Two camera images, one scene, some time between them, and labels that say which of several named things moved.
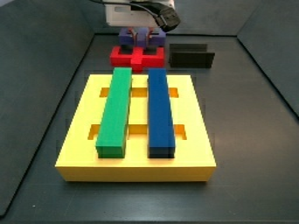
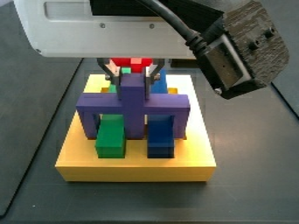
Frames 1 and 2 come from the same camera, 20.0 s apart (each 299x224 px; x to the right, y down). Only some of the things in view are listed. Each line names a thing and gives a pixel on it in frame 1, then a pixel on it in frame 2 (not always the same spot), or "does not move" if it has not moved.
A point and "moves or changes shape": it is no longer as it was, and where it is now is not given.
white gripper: [118, 15] -> [64, 31]
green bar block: [114, 121] does not move
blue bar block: [160, 131] does not move
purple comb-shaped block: [156, 38] moves or changes shape
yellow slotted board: [190, 165] does not move
